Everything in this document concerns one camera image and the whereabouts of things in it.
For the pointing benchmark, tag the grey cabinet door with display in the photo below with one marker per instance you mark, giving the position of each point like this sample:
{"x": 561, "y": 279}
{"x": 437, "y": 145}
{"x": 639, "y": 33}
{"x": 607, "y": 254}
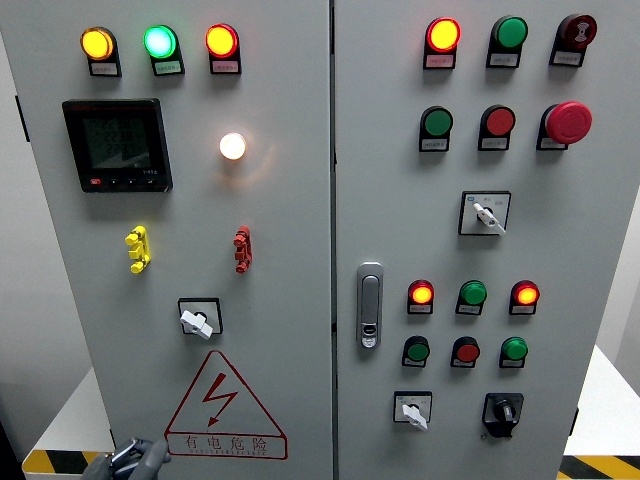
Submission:
{"x": 280, "y": 225}

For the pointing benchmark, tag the small label plate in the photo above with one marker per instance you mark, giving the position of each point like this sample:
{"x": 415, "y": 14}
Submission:
{"x": 502, "y": 59}
{"x": 468, "y": 310}
{"x": 522, "y": 310}
{"x": 225, "y": 66}
{"x": 433, "y": 145}
{"x": 511, "y": 364}
{"x": 439, "y": 61}
{"x": 412, "y": 363}
{"x": 105, "y": 69}
{"x": 419, "y": 309}
{"x": 461, "y": 364}
{"x": 565, "y": 58}
{"x": 549, "y": 144}
{"x": 168, "y": 68}
{"x": 493, "y": 144}

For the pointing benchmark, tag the grey cabinet door with lock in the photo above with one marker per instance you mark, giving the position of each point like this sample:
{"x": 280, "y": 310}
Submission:
{"x": 550, "y": 250}

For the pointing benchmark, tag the small green round lamp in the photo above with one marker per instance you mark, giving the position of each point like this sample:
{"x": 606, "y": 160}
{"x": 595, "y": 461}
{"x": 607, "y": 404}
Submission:
{"x": 473, "y": 293}
{"x": 515, "y": 349}

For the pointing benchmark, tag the white round lamp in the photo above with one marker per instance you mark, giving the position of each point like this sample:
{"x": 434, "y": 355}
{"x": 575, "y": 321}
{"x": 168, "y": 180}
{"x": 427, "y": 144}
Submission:
{"x": 232, "y": 146}

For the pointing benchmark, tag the bright green round lamp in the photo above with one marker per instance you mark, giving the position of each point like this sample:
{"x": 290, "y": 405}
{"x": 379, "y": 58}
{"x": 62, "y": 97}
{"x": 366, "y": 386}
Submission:
{"x": 159, "y": 42}

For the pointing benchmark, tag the black display meter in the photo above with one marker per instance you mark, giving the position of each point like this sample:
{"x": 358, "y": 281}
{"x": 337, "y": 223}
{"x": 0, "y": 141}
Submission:
{"x": 117, "y": 145}

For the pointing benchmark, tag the red-rimmed orange round lamp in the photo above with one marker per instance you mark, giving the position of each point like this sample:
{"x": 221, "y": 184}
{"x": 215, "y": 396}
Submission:
{"x": 221, "y": 41}
{"x": 442, "y": 34}

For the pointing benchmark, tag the small red round lamp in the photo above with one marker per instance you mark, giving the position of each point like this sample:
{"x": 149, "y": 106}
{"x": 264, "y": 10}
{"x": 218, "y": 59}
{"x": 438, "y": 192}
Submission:
{"x": 526, "y": 295}
{"x": 421, "y": 294}

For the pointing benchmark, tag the small green push button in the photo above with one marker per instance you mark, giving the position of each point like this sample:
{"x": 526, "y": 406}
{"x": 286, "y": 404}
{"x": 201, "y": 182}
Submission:
{"x": 418, "y": 351}

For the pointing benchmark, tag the black yellow striped tape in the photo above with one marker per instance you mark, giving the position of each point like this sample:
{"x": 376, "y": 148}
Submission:
{"x": 60, "y": 462}
{"x": 600, "y": 469}

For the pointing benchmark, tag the yellow round lamp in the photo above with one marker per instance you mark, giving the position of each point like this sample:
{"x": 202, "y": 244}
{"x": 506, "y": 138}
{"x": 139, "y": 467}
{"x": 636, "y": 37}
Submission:
{"x": 97, "y": 43}

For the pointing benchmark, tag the black door hinge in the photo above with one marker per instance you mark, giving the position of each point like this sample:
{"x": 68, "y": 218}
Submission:
{"x": 574, "y": 421}
{"x": 23, "y": 119}

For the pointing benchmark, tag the silver door lock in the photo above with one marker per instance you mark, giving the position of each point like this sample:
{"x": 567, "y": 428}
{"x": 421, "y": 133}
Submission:
{"x": 370, "y": 300}

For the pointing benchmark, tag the dark green round lamp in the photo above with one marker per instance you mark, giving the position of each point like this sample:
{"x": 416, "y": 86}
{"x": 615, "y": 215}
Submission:
{"x": 510, "y": 32}

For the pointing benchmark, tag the large red stop button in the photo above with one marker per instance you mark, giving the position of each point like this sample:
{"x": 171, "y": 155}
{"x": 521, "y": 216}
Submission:
{"x": 568, "y": 122}

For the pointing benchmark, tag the small red push button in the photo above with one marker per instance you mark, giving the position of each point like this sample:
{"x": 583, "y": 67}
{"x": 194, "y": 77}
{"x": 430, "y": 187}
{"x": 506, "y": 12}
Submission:
{"x": 468, "y": 352}

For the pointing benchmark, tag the dark red buzzer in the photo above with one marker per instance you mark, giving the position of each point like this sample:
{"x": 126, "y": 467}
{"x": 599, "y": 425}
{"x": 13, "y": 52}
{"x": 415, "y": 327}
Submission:
{"x": 578, "y": 31}

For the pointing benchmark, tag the red warning triangle sticker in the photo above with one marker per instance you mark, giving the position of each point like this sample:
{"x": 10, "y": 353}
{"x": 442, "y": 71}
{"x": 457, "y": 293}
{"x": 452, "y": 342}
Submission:
{"x": 226, "y": 444}

